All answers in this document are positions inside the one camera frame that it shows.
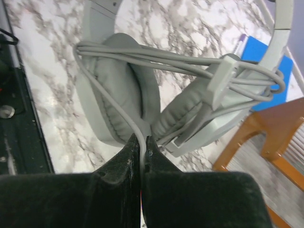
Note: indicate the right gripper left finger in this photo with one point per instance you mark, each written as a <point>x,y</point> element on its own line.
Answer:
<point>106,198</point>

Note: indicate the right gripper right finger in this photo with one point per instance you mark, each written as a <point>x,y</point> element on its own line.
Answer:
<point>210,199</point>

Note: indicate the grey white headphones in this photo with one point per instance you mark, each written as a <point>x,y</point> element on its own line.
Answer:
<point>183,102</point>

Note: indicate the wooden three-tier rack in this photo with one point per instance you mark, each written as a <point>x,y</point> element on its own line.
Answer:
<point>269,145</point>

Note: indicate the white purple pen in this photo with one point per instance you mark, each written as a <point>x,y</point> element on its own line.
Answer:
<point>240,46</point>

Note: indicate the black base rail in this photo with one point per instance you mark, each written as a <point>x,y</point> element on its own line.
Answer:
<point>23,149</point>

